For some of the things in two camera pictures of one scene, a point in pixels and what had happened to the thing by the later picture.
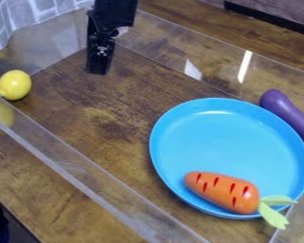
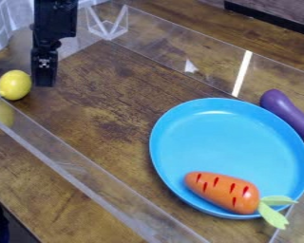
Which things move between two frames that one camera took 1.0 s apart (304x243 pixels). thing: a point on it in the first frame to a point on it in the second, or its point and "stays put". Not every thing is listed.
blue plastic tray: (232, 137) stays put
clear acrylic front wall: (61, 196) stays put
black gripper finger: (100, 52) to (44, 65)
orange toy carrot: (238, 196) stays put
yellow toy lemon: (13, 84) stays put
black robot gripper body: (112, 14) to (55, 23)
